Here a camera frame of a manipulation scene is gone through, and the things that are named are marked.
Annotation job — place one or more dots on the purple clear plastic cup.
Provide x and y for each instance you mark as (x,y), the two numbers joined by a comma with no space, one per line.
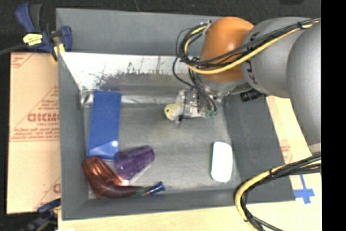
(133,162)

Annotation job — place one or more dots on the black cylinder on white bracket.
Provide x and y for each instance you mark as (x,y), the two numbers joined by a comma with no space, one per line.
(250,95)

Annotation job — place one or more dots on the grey metal bin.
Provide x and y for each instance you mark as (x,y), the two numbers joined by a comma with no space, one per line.
(175,143)

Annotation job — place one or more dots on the white oval soap bar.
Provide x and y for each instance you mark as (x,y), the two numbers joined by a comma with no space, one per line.
(221,162)

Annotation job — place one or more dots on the pale yellow round toy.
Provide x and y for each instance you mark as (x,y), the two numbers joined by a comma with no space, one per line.
(170,111)

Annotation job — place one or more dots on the blue flat block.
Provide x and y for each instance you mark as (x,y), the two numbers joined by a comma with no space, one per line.
(105,121)

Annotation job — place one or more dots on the red clear bent plastic piece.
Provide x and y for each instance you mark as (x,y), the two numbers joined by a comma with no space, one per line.
(101,178)

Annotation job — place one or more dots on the brown cardboard board, red print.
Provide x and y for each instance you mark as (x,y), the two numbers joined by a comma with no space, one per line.
(32,129)

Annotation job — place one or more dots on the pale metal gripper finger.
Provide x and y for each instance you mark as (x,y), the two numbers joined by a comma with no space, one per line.
(179,119)

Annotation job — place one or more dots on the blue tipped pen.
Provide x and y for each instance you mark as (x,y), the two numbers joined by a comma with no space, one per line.
(156,188)

